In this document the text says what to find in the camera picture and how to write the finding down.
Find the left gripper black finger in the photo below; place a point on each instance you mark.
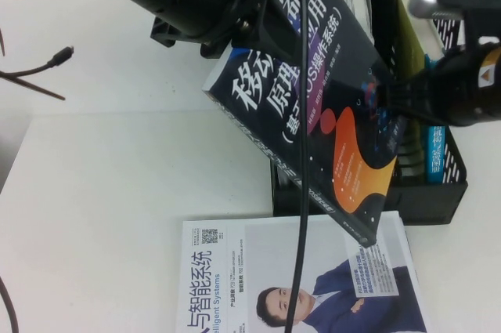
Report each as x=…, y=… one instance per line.
x=280, y=27

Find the dark robot textbook orange blob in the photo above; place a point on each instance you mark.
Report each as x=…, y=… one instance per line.
x=274, y=121

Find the white magazine with man portrait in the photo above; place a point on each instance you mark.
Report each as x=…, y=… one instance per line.
x=235, y=270

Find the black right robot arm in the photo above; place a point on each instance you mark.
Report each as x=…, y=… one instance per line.
x=477, y=86

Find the thick blue spine book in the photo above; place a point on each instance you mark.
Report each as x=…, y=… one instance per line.
x=407, y=35

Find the black plastic file rack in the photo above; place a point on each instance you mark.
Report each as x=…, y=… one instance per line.
x=430, y=200

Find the thin dark zip tie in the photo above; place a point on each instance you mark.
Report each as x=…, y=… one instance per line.
x=35, y=88
x=2, y=41

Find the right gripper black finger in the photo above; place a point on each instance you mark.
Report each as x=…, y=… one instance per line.
x=386, y=98

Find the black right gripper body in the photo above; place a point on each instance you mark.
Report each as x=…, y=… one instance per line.
x=426, y=94

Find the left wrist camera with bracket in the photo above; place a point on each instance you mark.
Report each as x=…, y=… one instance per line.
x=166, y=31

